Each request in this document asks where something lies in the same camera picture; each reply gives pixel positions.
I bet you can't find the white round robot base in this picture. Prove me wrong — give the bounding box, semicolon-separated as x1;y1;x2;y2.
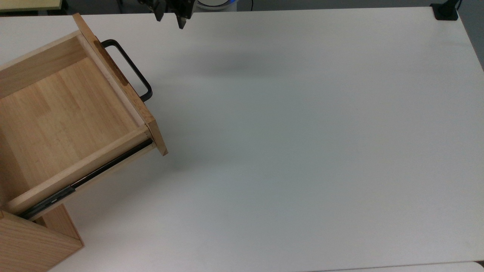
196;0;238;12

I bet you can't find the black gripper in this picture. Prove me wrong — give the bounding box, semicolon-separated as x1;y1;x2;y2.
138;0;197;30

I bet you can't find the wooden drawer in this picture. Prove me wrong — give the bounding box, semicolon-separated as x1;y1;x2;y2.
0;13;169;221

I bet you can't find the yellow-green table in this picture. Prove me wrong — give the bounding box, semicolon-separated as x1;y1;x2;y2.
0;0;63;12

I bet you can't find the black table clamp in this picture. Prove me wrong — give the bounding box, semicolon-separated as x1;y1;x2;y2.
430;0;462;21

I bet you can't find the black metal drawer slide rail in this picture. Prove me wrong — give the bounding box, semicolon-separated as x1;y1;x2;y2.
18;139;154;220

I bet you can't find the black metal drawer handle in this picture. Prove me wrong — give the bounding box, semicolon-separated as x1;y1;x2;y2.
101;39;153;102

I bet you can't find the wooden cabinet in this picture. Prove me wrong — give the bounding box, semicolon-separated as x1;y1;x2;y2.
0;202;84;272

